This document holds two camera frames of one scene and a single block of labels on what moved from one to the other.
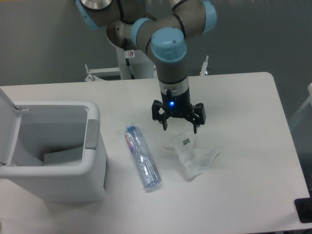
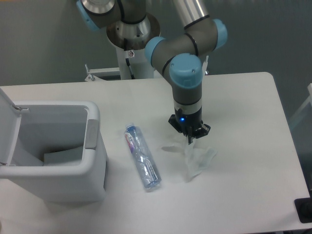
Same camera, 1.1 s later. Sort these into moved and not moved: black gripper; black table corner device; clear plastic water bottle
Moved: black gripper
Not moved: black table corner device; clear plastic water bottle
